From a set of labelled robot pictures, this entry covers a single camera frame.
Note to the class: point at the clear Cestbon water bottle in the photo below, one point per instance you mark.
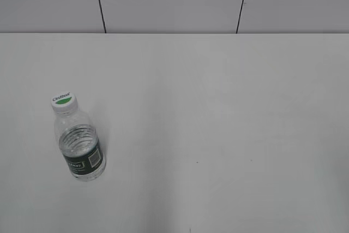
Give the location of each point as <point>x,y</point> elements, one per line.
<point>79,144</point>

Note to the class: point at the white green bottle cap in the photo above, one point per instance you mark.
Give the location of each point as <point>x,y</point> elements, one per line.
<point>63,103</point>

